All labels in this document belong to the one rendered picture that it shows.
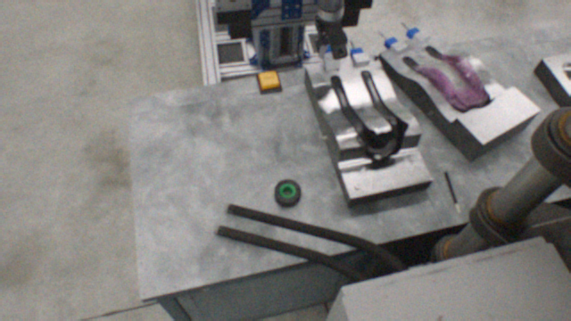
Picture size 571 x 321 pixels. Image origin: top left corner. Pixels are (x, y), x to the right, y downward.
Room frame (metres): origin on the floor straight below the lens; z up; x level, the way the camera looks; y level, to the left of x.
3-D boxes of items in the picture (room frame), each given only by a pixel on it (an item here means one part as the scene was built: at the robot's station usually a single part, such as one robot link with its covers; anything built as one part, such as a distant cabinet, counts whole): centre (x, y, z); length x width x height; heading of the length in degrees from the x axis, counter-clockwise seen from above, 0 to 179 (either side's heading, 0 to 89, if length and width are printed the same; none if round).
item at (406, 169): (0.85, -0.26, 0.87); 0.50 x 0.26 x 0.14; 16
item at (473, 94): (1.03, -0.57, 0.90); 0.26 x 0.18 x 0.08; 33
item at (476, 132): (1.03, -0.58, 0.86); 0.50 x 0.26 x 0.11; 33
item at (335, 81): (0.87, -0.26, 0.92); 0.35 x 0.16 x 0.09; 16
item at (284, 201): (0.60, -0.02, 0.82); 0.08 x 0.08 x 0.04
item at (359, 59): (1.13, -0.24, 0.89); 0.13 x 0.05 x 0.05; 16
